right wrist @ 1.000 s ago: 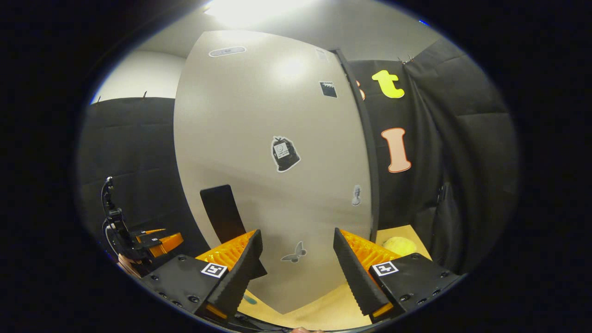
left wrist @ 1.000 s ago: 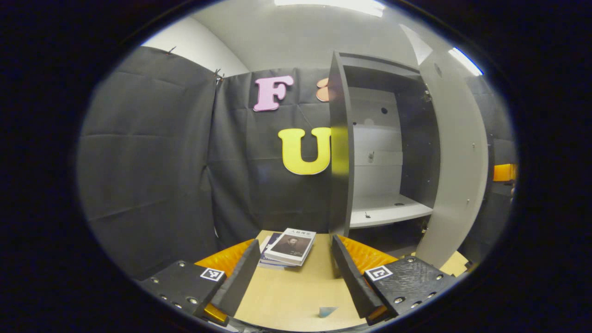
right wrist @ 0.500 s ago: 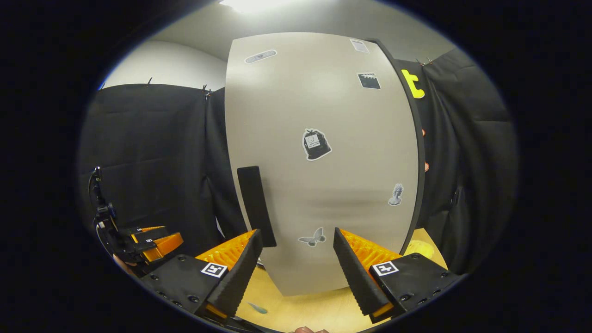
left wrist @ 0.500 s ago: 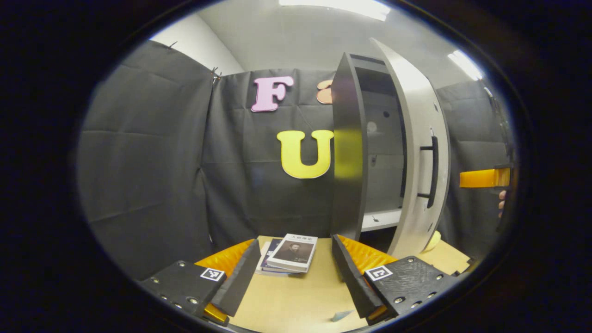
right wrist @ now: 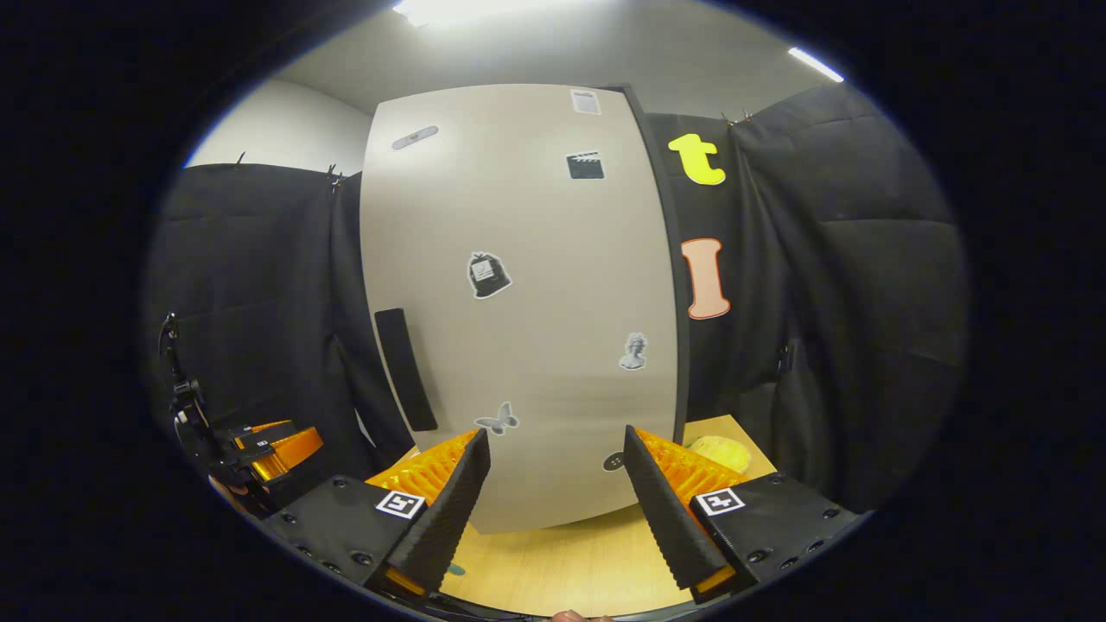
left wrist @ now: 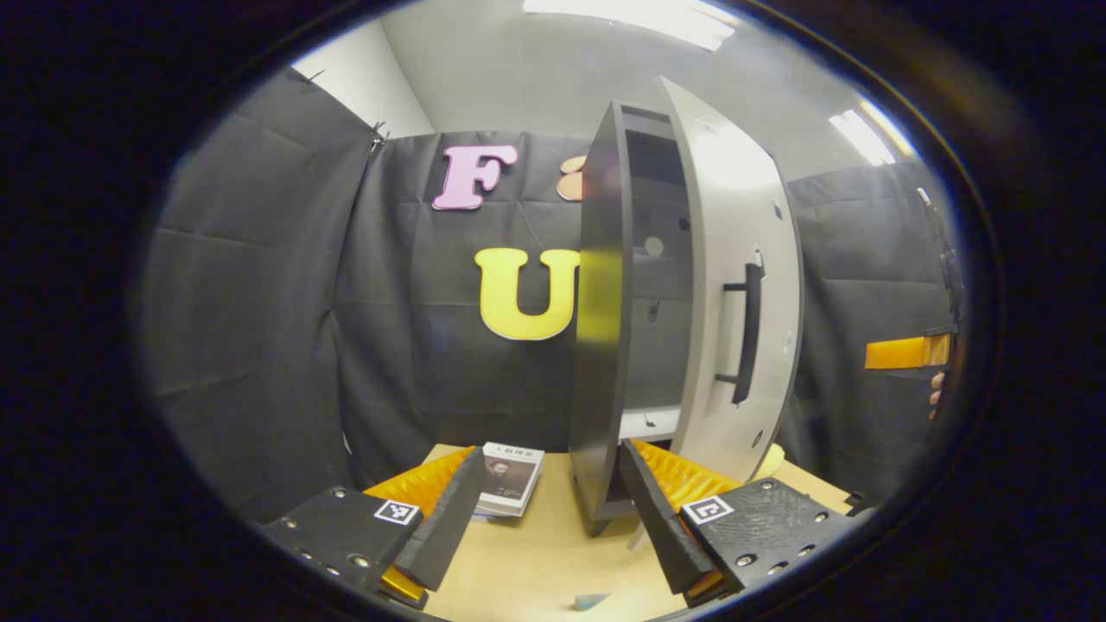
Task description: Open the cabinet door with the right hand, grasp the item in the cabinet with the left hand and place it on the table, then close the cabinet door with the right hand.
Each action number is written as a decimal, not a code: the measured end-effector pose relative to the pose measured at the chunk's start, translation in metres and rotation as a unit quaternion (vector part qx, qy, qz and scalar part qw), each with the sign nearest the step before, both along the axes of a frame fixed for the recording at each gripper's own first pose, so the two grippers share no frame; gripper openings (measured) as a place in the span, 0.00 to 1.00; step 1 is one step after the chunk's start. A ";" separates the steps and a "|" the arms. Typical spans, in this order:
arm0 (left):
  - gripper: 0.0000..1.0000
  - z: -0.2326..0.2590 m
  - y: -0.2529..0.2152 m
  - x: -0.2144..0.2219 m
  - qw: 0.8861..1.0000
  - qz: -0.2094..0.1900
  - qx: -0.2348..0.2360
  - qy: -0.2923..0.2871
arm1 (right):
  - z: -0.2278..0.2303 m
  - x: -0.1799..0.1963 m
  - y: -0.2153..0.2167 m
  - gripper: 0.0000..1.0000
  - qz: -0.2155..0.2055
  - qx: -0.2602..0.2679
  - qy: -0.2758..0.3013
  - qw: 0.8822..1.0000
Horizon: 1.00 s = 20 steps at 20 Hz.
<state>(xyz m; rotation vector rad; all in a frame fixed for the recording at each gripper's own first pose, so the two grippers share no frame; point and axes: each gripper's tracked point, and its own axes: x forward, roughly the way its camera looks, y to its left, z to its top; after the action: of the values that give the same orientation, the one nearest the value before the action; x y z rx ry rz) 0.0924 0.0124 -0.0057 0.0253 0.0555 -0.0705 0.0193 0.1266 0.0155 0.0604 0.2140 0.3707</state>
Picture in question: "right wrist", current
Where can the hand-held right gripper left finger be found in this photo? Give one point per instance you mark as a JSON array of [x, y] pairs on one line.
[[449, 518]]

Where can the blue coaster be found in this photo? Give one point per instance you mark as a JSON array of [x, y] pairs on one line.
[[456, 570]]

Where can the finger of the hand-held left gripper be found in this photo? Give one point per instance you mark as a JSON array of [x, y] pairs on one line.
[[289, 453], [263, 428]]

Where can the black backdrop cloth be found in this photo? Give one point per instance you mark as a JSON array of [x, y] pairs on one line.
[[864, 302]]

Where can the yellow sponge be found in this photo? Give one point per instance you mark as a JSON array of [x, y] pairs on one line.
[[721, 451]]

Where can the grey cabinet door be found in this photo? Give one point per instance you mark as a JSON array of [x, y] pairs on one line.
[[562, 345]]

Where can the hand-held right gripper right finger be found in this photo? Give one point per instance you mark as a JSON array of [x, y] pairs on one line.
[[665, 518]]

